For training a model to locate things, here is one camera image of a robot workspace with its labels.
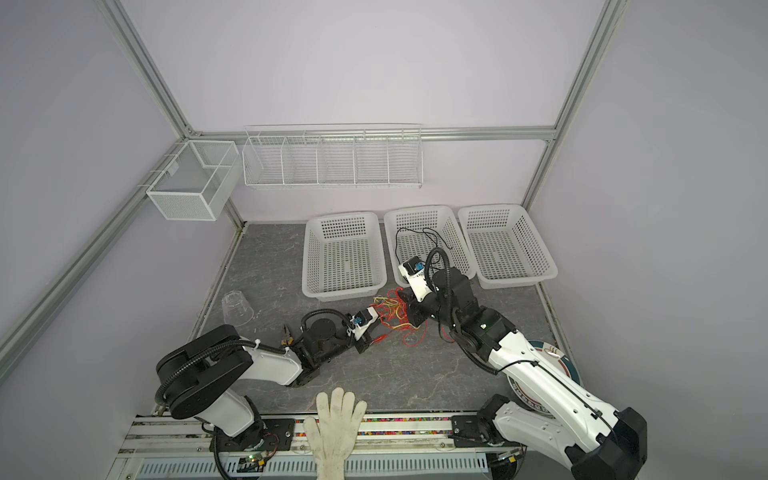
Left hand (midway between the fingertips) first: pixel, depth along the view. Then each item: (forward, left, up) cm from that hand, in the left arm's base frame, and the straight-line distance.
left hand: (382, 319), depth 82 cm
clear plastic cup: (+11, +47, -10) cm, 50 cm away
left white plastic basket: (+31, +14, -10) cm, 35 cm away
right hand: (0, -6, +13) cm, 14 cm away
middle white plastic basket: (+42, -25, -6) cm, 49 cm away
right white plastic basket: (+30, -48, -11) cm, 58 cm away
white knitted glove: (-25, +14, -10) cm, 31 cm away
